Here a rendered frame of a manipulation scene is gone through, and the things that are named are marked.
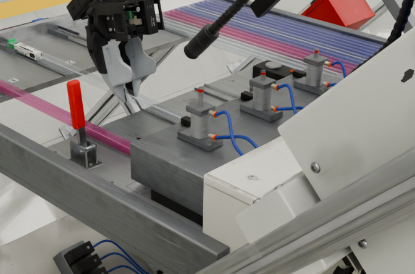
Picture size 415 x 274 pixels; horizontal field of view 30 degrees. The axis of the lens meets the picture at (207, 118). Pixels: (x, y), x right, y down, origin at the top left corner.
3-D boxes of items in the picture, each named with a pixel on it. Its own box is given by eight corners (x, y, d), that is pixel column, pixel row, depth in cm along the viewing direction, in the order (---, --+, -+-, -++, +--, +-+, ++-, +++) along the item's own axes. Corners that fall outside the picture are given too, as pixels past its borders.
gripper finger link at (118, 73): (129, 109, 108) (121, 44, 106) (104, 106, 113) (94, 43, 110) (146, 104, 111) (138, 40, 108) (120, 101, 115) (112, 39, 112)
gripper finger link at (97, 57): (97, 76, 109) (89, 13, 107) (91, 75, 110) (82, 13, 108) (123, 69, 113) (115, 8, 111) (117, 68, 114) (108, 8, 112)
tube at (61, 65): (8, 47, 132) (7, 41, 132) (15, 45, 133) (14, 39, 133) (229, 145, 101) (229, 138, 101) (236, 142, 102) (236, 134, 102)
